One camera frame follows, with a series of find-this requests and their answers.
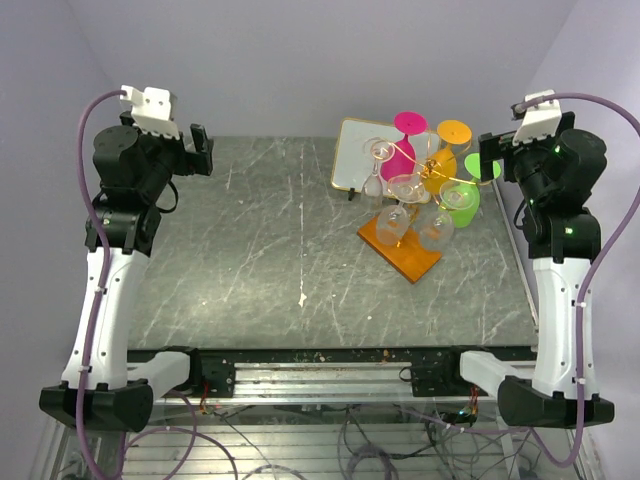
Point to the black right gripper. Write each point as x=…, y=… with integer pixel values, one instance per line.
x=496, y=146

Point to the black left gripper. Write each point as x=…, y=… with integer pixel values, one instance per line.
x=189, y=162

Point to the orange plastic wine glass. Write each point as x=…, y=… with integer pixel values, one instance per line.
x=454, y=139

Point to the green plastic wine glass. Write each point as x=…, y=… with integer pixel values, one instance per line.
x=461, y=199

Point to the pink plastic wine glass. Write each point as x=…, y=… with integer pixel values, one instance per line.
x=402, y=162

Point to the clear glass front flute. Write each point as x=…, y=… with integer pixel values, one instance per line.
x=436, y=229

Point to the clear glass flute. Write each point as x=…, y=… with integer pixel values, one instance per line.
x=436, y=229
x=393, y=222

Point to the clear glass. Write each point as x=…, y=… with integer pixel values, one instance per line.
x=379, y=151

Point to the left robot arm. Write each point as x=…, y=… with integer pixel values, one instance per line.
x=98, y=387

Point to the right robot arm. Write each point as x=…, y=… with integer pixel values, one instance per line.
x=556, y=177

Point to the gold framed mirror tray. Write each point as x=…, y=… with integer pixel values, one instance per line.
x=351, y=164

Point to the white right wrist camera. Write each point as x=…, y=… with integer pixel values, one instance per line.
x=538, y=122

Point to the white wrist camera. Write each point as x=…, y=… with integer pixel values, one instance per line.
x=538, y=122
x=152, y=110

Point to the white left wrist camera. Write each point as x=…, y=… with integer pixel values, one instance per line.
x=152, y=110

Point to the gold wire wine glass rack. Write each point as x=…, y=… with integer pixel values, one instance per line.
x=408, y=257

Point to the aluminium rail frame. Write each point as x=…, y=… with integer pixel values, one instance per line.
x=323, y=421

